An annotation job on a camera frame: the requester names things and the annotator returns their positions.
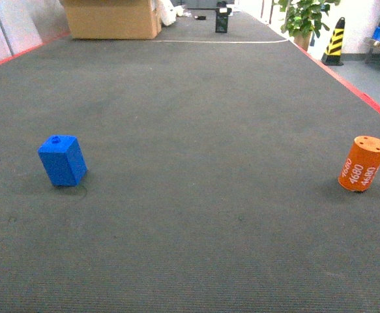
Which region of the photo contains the potted green plant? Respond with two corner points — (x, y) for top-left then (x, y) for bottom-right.
(272, 0), (341, 52)

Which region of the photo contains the blue rectangular block part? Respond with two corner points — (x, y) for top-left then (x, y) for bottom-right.
(37, 134), (87, 186)

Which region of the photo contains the yellow black traffic cone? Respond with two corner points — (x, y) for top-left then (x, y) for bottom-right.
(321, 17), (345, 66)

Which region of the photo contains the white foam packaging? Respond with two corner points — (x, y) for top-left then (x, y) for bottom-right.
(157, 0), (186, 27)

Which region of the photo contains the orange cylindrical cap 4680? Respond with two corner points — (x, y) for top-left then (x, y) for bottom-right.
(338, 135), (380, 192)

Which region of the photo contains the large cardboard box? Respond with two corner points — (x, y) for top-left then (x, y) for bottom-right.
(63, 0), (161, 40)

